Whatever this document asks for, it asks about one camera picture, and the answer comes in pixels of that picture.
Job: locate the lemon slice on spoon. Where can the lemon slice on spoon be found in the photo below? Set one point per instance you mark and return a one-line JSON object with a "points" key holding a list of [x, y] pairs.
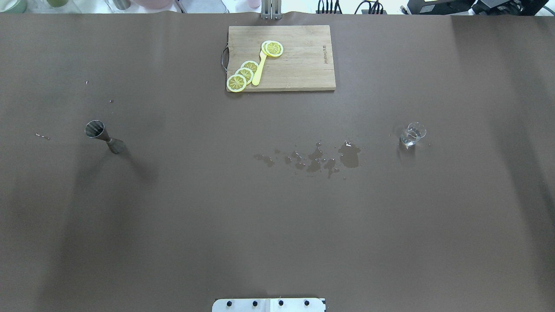
{"points": [[272, 48]]}

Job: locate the spilled liquid puddle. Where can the spilled liquid puddle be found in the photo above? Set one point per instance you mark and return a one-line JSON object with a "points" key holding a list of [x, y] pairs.
{"points": [[312, 158]]}

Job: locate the clear glass shaker cup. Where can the clear glass shaker cup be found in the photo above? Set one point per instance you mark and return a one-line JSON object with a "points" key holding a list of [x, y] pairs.
{"points": [[412, 134]]}

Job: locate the yellow plastic spoon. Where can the yellow plastic spoon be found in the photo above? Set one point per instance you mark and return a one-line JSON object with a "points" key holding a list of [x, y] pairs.
{"points": [[262, 55]]}

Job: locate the wooden cutting board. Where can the wooden cutting board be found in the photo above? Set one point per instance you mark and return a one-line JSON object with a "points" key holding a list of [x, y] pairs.
{"points": [[307, 63]]}

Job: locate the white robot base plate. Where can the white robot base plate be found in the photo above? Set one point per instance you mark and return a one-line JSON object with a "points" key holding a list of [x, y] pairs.
{"points": [[270, 305]]}

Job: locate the steel measuring jigger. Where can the steel measuring jigger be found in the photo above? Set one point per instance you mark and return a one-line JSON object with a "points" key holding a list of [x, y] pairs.
{"points": [[96, 129]]}

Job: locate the lemon slice middle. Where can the lemon slice middle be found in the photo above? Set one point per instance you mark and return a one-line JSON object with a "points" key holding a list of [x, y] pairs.
{"points": [[247, 73]]}

